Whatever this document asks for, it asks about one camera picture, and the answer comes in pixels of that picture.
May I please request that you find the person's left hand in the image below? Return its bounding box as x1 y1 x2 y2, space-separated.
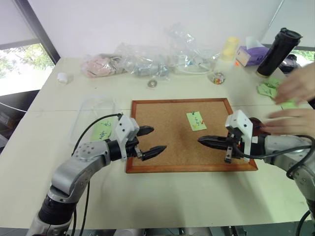
262 108 315 136

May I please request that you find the small jar of pushpins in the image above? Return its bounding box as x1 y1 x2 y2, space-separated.
212 70 227 86

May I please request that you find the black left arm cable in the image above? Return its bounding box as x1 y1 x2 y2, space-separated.
71 113 124 236

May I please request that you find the pink stuff plastic bag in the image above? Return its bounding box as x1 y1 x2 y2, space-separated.
80 53 126 79

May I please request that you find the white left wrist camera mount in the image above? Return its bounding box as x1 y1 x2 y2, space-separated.
113 115 141 162

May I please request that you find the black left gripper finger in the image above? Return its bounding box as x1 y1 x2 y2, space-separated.
136 125 155 137
142 145 168 162

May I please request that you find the crumpled clear plastic bag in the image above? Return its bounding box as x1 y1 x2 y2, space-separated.
164 24 220 74

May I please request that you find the black travel tumbler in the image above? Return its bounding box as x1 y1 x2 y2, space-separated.
255 27 304 79

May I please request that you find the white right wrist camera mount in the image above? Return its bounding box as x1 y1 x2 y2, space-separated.
225 109 254 162

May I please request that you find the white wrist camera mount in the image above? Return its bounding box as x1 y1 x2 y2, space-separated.
225 109 254 162
113 115 141 162

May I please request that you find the green sticky note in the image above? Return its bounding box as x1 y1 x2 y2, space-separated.
186 111 208 132

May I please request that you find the person's right hand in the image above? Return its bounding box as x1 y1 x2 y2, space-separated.
274 61 315 107

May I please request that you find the brown round dish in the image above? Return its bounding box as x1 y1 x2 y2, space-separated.
248 117 268 137

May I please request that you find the dark window frame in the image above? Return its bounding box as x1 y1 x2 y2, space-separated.
13 0 62 68

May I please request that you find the dark side furniture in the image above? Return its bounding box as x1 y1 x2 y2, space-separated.
0 89 40 149

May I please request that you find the purple tissue box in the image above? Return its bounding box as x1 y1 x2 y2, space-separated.
235 36 270 67

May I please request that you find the wood framed cork board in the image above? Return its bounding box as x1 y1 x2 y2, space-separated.
125 97 258 174

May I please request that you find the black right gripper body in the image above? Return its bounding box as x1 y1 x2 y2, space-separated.
224 130 245 164

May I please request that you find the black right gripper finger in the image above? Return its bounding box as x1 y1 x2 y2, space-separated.
197 135 231 143
198 141 231 149

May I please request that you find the pale yellow cup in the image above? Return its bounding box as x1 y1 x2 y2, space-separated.
220 36 241 62

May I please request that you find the dark bag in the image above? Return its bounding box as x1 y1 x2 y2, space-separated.
277 54 302 72

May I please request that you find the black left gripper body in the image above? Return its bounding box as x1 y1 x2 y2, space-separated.
125 137 145 162

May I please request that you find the pile of green notes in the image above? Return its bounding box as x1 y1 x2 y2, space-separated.
256 77 284 99

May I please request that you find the clear bag with grey items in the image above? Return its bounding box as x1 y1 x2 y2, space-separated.
115 42 173 80

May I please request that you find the green note with scribble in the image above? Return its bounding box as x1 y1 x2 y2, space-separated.
90 119 116 143

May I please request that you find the clear plastic tray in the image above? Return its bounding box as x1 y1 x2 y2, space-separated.
69 96 119 146

